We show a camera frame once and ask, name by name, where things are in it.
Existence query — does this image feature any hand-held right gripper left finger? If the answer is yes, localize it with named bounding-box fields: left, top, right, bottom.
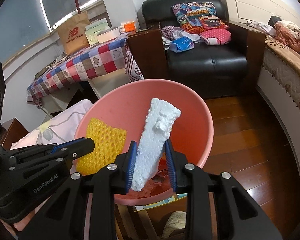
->
left=16, top=141, right=138, bottom=240

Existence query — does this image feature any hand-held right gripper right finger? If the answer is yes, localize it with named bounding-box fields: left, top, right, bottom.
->
left=164, top=139, right=283, bottom=240

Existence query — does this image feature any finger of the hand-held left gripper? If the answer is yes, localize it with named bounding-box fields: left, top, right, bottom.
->
left=11, top=139, right=96, bottom=167
left=5, top=137, right=90, bottom=157

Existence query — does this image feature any orange white plastic bag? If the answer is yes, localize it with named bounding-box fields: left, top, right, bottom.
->
left=140, top=155, right=175, bottom=195

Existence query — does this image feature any yellow foam net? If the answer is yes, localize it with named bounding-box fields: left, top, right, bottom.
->
left=76, top=117, right=127, bottom=176

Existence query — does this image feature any white foam sheet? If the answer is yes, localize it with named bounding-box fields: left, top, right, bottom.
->
left=130, top=98, right=182, bottom=192

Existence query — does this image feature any pink plastic basin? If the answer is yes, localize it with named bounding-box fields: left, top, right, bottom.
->
left=74, top=79, right=214, bottom=205

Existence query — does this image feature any pale yellow card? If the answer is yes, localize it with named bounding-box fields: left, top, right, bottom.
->
left=136, top=195, right=178, bottom=212

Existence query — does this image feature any brown wooden box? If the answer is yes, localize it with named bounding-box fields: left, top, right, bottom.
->
left=115, top=200, right=190, bottom=240

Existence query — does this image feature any beige rough cloth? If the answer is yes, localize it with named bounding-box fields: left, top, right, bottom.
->
left=162, top=211, right=188, bottom=239

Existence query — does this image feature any dark green flat box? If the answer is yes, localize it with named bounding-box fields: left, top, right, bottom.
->
left=34, top=67, right=52, bottom=78

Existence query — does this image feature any checked tablecloth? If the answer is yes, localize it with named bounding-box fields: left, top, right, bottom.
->
left=26, top=34, right=130, bottom=103

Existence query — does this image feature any white power strip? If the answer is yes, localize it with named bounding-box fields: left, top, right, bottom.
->
left=46, top=55, right=68, bottom=68

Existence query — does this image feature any red patterned cloth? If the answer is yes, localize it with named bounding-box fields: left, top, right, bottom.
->
left=124, top=40, right=145, bottom=83

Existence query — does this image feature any brown paper bag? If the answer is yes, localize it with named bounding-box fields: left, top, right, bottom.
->
left=57, top=11, right=90, bottom=55

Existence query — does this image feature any black armchair with cushions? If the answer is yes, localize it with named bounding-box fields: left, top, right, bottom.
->
left=127, top=0, right=265, bottom=100

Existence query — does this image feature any white rectangular container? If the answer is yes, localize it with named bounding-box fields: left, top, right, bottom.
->
left=96, top=27, right=120, bottom=43

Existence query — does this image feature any green white box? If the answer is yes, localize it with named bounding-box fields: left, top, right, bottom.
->
left=84, top=21, right=110, bottom=46

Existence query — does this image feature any blue plastic bag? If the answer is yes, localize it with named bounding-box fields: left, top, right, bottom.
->
left=170, top=37, right=194, bottom=53

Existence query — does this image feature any orange box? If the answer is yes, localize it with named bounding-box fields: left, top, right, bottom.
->
left=119, top=21, right=138, bottom=33

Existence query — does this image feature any bay window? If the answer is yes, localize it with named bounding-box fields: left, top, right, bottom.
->
left=0, top=0, right=108, bottom=68

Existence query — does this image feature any checked garment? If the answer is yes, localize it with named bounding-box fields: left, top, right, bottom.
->
left=161, top=26, right=203, bottom=48

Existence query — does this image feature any pink dotted cushion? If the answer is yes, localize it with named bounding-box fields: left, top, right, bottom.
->
left=199, top=27, right=232, bottom=46

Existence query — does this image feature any bed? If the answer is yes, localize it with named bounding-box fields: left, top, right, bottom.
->
left=255, top=20, right=300, bottom=225

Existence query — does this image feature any colourful printed cushion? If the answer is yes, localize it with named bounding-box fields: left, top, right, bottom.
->
left=171, top=2, right=228, bottom=32

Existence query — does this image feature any white patterned cloth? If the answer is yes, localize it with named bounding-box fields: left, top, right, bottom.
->
left=247, top=20, right=278, bottom=37

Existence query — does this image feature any orange patterned blanket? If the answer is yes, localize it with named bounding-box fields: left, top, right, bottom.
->
left=274, top=21, right=300, bottom=54

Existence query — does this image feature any dark cloth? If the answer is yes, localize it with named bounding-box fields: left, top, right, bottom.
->
left=267, top=16, right=283, bottom=27

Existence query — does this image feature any cream bed headboard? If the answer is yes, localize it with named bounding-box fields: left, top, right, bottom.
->
left=216, top=0, right=300, bottom=27

